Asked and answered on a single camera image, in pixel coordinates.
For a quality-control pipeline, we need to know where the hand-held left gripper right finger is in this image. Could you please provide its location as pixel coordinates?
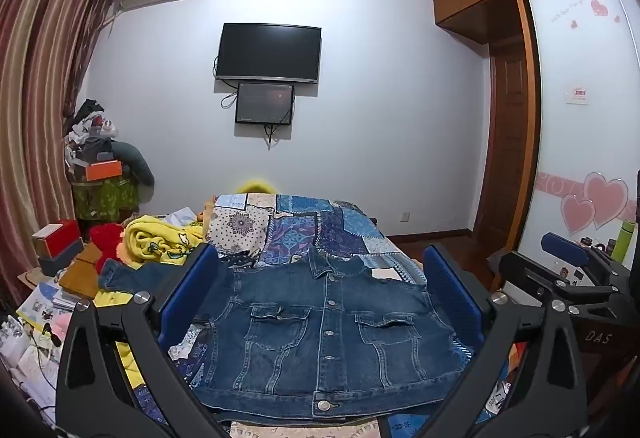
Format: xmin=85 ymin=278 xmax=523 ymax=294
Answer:
xmin=378 ymin=243 xmax=587 ymax=438

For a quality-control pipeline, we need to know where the green bottle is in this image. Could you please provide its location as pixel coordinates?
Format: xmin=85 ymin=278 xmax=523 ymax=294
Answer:
xmin=612 ymin=219 xmax=635 ymax=263

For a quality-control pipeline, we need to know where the red box with white lid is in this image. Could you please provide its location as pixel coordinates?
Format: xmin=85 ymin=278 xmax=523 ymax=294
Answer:
xmin=32 ymin=219 xmax=83 ymax=259

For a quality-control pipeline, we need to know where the small black wall monitor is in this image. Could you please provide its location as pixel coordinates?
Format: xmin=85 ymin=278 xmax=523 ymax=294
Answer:
xmin=235 ymin=82 xmax=296 ymax=125

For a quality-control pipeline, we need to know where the red striped curtain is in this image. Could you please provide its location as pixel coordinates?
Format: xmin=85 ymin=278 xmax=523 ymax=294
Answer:
xmin=0 ymin=0 xmax=121 ymax=309

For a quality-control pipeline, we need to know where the blue patchwork bedspread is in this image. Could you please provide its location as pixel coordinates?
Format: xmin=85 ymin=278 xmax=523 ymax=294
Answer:
xmin=132 ymin=193 xmax=501 ymax=438

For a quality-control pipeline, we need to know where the green patterned cloth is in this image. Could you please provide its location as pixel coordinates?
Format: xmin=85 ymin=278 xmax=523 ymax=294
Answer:
xmin=72 ymin=178 xmax=141 ymax=221

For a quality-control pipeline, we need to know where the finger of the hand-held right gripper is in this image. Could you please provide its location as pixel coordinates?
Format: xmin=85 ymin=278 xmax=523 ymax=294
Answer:
xmin=541 ymin=232 xmax=636 ymax=283
xmin=497 ymin=250 xmax=621 ymax=313

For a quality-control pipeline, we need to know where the red plush toy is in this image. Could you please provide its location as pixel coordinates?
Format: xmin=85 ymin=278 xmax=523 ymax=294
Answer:
xmin=89 ymin=223 xmax=128 ymax=261

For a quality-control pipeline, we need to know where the orange box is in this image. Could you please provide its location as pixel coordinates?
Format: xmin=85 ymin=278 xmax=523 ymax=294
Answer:
xmin=84 ymin=159 xmax=123 ymax=181

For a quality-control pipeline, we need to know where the brown wooden door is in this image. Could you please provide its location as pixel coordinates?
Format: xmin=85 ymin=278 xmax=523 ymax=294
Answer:
xmin=487 ymin=38 xmax=531 ymax=233

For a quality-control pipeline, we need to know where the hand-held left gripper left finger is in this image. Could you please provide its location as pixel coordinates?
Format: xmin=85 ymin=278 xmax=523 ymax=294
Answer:
xmin=56 ymin=244 xmax=232 ymax=438

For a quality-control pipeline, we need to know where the pile of papers and books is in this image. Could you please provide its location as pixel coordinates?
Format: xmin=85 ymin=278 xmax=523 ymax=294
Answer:
xmin=0 ymin=278 xmax=76 ymax=419

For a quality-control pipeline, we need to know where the yellow plush toy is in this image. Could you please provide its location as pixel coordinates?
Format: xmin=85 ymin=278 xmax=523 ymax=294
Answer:
xmin=235 ymin=178 xmax=277 ymax=196

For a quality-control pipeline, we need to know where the black wall television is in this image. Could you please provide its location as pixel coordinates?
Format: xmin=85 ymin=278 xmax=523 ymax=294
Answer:
xmin=215 ymin=22 xmax=322 ymax=84

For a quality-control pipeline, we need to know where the brown cardboard box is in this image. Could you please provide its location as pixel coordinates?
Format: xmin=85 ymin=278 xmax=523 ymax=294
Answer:
xmin=59 ymin=243 xmax=103 ymax=301

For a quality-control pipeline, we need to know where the blue denim jacket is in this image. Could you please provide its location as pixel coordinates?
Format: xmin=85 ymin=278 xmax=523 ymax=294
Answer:
xmin=98 ymin=245 xmax=473 ymax=419

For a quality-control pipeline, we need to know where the yellow printed blanket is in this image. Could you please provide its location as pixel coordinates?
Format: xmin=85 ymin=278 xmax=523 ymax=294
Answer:
xmin=94 ymin=214 xmax=208 ymax=391

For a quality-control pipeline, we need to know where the dark green pillow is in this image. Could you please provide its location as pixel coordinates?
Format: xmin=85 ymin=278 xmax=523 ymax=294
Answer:
xmin=111 ymin=140 xmax=156 ymax=189

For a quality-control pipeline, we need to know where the pile of mixed clothes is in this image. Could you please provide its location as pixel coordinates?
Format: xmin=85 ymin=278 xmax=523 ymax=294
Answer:
xmin=62 ymin=98 xmax=121 ymax=169

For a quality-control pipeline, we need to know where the dark grey box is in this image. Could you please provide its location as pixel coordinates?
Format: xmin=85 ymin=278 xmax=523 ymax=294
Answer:
xmin=37 ymin=238 xmax=86 ymax=276

